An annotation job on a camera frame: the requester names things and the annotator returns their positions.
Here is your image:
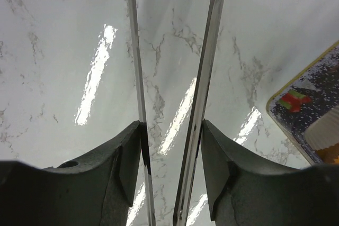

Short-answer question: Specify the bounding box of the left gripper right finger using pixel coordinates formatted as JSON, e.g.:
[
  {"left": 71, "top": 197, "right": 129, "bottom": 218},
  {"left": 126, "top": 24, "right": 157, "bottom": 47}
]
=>
[{"left": 201, "top": 120, "right": 338, "bottom": 225}]

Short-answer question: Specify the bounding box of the square cookie tin box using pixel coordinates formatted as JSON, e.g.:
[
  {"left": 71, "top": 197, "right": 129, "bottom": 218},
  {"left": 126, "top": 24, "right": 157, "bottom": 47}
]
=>
[{"left": 266, "top": 42, "right": 338, "bottom": 165}]

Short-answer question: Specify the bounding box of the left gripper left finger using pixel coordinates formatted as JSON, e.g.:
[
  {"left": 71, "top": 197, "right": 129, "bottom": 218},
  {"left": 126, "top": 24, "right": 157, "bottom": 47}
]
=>
[{"left": 1, "top": 121, "right": 141, "bottom": 225}]

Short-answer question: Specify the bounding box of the white paper cup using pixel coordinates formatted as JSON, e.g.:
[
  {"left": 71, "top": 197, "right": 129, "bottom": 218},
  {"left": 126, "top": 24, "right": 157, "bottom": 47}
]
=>
[{"left": 304, "top": 105, "right": 338, "bottom": 150}]

